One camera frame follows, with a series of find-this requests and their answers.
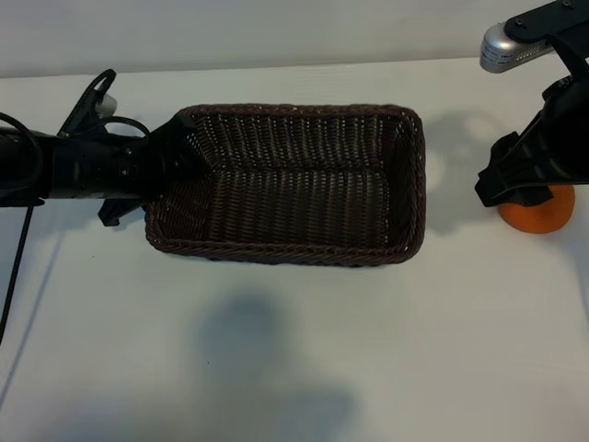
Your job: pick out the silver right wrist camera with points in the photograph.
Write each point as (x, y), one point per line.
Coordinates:
(499, 50)

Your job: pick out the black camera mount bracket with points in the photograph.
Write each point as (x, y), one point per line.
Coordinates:
(80, 108)
(552, 18)

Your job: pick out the black right camera mount bracket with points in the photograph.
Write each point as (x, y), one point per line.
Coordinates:
(552, 18)

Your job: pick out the orange fruit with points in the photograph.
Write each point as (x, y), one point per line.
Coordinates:
(538, 218)

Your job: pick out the black left camera mount bracket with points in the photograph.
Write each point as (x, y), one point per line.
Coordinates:
(80, 108)

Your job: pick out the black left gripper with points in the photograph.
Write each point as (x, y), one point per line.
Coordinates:
(147, 161)

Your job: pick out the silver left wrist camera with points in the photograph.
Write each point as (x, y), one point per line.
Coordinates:
(107, 106)

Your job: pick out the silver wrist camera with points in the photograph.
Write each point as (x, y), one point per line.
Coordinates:
(499, 50)
(107, 106)

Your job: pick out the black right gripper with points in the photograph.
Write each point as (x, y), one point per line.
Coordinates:
(573, 136)

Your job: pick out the dark brown wicker basket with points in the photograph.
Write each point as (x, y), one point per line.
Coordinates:
(299, 207)

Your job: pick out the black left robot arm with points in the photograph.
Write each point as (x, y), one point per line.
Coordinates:
(60, 166)

